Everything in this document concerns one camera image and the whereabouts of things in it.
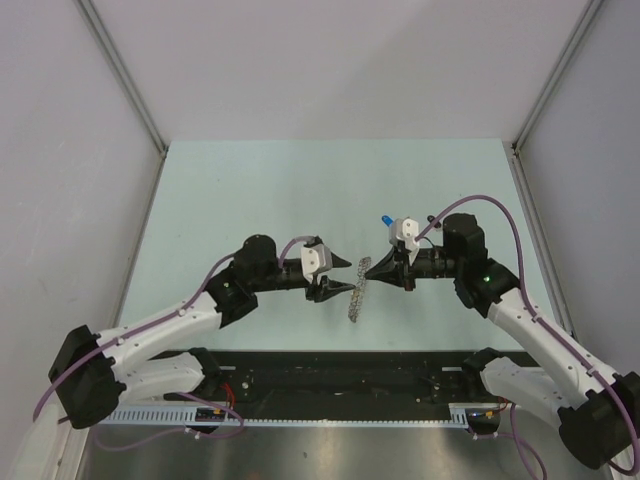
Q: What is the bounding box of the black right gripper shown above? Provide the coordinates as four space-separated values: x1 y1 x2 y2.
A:
365 244 462 292

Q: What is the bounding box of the steel disc with key rings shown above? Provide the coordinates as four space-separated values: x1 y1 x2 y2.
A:
347 256 372 323

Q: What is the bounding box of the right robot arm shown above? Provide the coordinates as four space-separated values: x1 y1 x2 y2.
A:
365 214 639 469

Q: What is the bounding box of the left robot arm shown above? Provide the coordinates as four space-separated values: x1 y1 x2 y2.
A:
49 234 355 429

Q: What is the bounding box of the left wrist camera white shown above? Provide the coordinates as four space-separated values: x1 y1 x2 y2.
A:
300 237 333 282

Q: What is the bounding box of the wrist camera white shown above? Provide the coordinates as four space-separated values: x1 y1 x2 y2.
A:
300 237 333 282
389 217 420 265

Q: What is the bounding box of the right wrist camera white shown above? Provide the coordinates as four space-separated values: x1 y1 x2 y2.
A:
389 217 420 265

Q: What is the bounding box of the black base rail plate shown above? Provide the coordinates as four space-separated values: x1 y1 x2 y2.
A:
210 350 500 403

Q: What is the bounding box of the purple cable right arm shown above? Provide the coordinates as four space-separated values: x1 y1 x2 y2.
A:
417 194 640 474

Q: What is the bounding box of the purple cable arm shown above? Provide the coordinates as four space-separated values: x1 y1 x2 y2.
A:
32 234 321 426
417 194 640 474

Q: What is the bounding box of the grey slotted cable duct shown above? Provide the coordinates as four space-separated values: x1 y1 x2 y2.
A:
99 403 469 429

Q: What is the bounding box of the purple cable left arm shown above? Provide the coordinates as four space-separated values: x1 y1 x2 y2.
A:
32 234 321 426

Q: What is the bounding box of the right aluminium frame post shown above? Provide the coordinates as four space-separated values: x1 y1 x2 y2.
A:
510 0 608 155

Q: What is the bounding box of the aluminium frame post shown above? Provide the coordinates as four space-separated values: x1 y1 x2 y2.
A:
510 0 608 155
74 0 168 159

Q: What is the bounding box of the left aluminium frame post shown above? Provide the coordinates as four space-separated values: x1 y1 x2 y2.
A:
74 0 168 159

